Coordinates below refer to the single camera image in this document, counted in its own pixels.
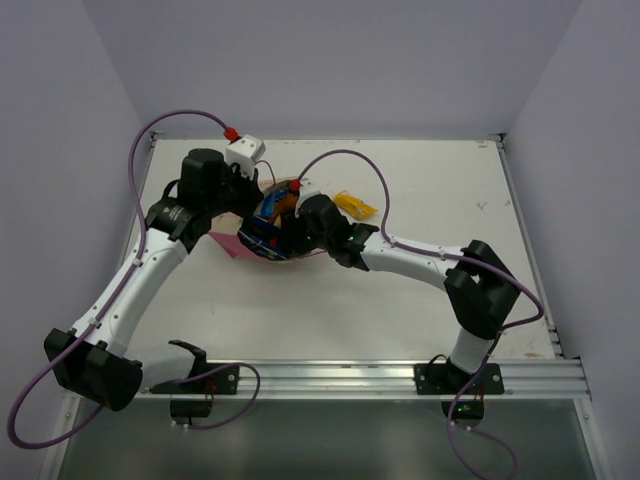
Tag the pink beige paper bag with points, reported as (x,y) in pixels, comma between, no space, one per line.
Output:
(224,228)

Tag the right black controller box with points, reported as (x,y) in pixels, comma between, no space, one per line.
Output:
(472,411)

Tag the blue snack packet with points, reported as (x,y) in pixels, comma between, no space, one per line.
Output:
(267,207)

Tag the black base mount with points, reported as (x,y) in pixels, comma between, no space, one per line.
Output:
(443,378)
(221,379)

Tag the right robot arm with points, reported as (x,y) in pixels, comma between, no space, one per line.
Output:
(474,278)

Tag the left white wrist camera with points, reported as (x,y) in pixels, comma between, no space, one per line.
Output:
(245,153)

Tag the aluminium front rail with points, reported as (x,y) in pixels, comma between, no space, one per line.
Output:
(330,377)

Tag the dark blue chip bag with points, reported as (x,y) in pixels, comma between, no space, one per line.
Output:
(262,238)

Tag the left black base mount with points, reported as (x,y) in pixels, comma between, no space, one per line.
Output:
(221,379)

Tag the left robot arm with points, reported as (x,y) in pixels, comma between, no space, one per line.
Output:
(90,359)

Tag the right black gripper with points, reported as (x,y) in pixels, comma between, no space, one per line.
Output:
(289,235)

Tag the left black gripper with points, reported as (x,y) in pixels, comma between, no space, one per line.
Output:
(245,188)

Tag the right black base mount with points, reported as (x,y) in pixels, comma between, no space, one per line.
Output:
(443,378)

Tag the yellow orange snack packet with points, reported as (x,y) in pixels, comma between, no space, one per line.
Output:
(355,207)

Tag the black controller box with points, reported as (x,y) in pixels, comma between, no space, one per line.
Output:
(472,411)
(188,409)

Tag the left black controller box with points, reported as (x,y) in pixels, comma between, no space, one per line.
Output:
(188,409)

